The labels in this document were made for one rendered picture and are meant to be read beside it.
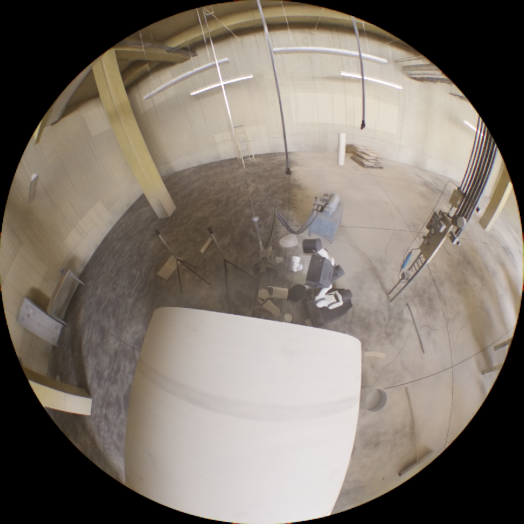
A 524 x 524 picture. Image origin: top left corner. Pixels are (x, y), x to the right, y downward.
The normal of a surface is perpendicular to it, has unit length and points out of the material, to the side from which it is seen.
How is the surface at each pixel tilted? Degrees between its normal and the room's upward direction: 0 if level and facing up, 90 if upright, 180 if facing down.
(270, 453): 21
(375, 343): 0
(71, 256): 90
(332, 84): 90
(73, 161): 90
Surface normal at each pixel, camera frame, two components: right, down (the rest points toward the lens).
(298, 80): -0.14, 0.79
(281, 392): 0.21, -0.56
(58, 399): 0.98, 0.02
